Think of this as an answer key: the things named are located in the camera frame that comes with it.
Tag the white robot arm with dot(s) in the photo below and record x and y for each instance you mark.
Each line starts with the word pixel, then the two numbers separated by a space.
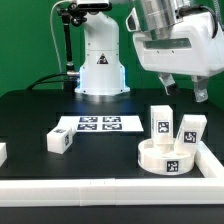
pixel 101 73

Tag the white U-shaped fence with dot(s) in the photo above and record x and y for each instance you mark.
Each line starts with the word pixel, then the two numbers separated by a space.
pixel 209 189

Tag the white marker sheet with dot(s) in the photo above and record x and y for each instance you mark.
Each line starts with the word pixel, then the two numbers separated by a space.
pixel 102 123

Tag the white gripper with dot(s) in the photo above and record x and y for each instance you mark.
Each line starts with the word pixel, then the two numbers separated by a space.
pixel 190 50

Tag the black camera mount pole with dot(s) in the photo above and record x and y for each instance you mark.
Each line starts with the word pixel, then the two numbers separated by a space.
pixel 70 15

